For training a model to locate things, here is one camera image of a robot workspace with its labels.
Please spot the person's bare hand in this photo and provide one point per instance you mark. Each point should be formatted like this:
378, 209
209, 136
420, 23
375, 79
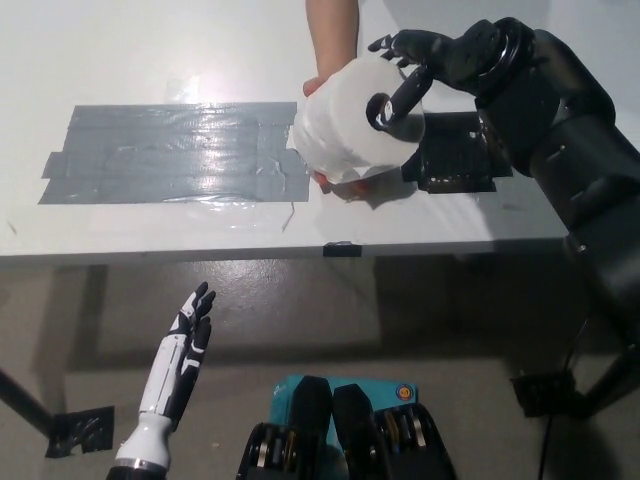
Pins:
330, 67

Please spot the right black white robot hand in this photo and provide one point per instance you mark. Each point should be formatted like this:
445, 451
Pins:
450, 55

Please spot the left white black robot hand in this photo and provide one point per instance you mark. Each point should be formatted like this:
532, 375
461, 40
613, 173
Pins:
172, 360

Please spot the white toilet paper roll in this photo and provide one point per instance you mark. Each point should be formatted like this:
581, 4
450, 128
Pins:
340, 125

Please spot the small black tape piece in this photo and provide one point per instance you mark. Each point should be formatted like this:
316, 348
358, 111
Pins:
342, 249

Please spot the grey duct tape patch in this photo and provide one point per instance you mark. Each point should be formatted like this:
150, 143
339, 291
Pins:
175, 155

